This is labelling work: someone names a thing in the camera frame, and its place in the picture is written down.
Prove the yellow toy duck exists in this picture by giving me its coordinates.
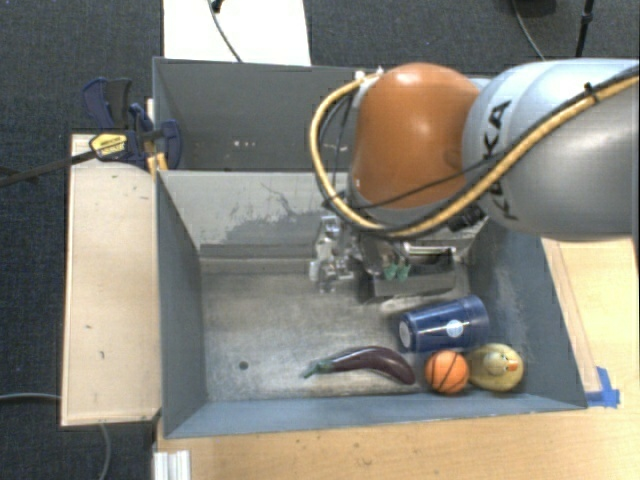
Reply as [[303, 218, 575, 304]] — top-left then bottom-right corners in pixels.
[[466, 342, 526, 394]]

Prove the blue cup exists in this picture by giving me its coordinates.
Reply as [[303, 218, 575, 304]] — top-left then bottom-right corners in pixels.
[[397, 294, 491, 354]]

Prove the pale wood flat board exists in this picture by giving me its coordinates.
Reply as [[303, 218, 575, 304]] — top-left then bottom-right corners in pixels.
[[59, 132, 164, 427]]

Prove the purple toy eggplant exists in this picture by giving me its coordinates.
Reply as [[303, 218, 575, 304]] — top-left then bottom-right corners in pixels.
[[301, 345, 417, 387]]

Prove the orange toy basketball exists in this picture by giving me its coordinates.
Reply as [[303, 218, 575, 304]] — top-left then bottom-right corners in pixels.
[[424, 349, 471, 396]]

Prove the grey rectangular box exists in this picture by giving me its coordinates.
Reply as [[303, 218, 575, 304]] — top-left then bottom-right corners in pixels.
[[359, 245, 472, 303]]

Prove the black cylinder on white bracket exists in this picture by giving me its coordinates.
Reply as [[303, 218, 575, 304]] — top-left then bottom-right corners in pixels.
[[446, 202, 489, 234]]

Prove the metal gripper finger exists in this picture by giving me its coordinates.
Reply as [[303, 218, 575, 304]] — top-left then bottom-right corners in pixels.
[[317, 212, 351, 258], [308, 256, 357, 295]]

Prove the grey metal bin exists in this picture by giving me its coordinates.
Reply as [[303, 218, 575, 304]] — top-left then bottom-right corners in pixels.
[[151, 56, 589, 440]]

